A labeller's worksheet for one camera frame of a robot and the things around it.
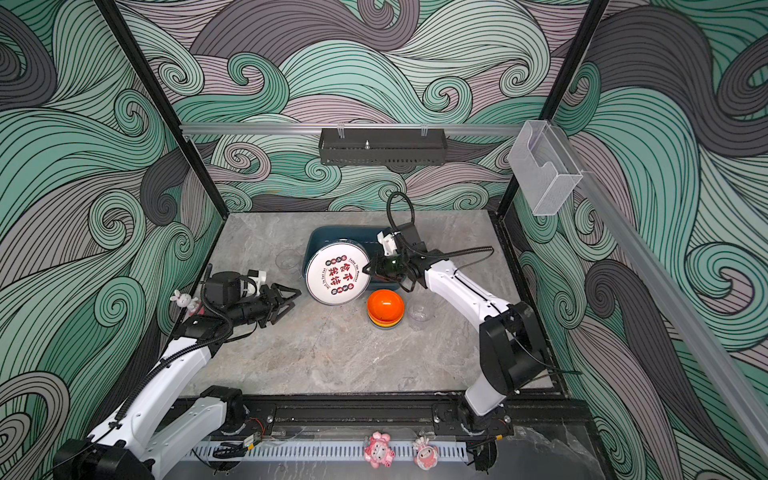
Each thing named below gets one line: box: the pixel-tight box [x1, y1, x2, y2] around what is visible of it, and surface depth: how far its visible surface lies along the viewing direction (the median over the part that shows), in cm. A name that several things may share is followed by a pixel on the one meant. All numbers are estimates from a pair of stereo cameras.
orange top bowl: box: [367, 289, 405, 322], surface depth 89 cm
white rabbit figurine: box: [170, 290, 199, 313], surface depth 89 cm
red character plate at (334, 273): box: [304, 240, 371, 306], surface depth 85 cm
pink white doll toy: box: [412, 436, 439, 471], surface depth 67 cm
